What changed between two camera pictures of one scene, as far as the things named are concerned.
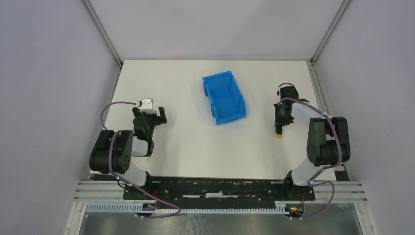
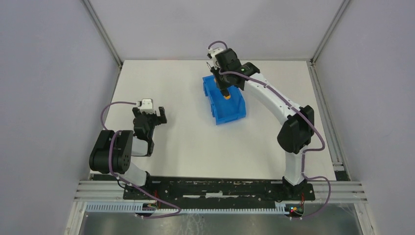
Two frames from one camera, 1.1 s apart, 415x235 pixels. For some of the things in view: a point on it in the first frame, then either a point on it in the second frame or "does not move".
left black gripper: (150, 118) does not move
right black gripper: (280, 120) to (221, 80)
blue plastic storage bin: (227, 101) does not move
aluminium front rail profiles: (111, 190) does not move
